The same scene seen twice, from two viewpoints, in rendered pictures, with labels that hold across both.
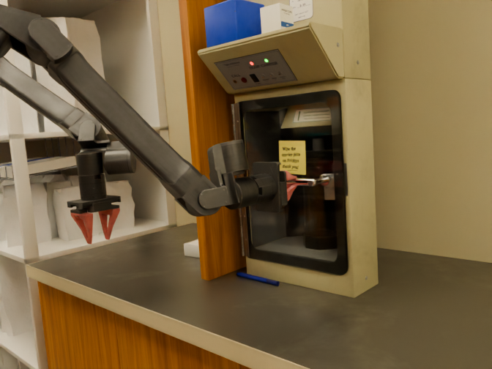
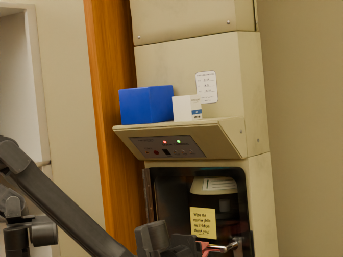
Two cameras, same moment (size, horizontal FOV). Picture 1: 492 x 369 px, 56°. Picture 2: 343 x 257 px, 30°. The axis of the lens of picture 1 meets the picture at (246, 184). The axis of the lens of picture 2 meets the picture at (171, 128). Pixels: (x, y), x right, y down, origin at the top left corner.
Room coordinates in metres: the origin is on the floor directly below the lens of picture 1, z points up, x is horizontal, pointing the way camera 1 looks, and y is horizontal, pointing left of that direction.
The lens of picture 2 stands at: (-0.52, 0.12, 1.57)
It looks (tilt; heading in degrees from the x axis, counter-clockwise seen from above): 3 degrees down; 354
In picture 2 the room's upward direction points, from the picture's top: 5 degrees counter-clockwise
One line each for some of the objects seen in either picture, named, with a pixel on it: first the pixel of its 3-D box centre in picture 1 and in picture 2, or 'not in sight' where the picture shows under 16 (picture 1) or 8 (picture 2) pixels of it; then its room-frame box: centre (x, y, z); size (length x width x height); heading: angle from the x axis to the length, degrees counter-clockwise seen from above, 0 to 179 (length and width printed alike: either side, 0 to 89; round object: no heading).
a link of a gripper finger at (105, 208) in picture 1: (99, 220); not in sight; (1.05, 0.34, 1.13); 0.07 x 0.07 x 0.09; 46
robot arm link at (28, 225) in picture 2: (92, 163); (18, 237); (1.04, 0.34, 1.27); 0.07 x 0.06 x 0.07; 91
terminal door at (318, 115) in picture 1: (287, 182); (198, 245); (1.07, -0.10, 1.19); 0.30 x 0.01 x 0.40; 46
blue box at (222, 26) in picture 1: (235, 26); (147, 104); (1.09, 0.00, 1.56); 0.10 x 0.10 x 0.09; 47
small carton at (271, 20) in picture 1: (277, 22); (187, 107); (1.01, -0.09, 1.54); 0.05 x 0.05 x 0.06; 51
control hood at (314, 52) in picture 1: (266, 63); (177, 141); (1.03, -0.06, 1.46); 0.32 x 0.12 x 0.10; 47
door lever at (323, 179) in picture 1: (304, 181); (216, 246); (1.00, -0.13, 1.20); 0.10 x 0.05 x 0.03; 46
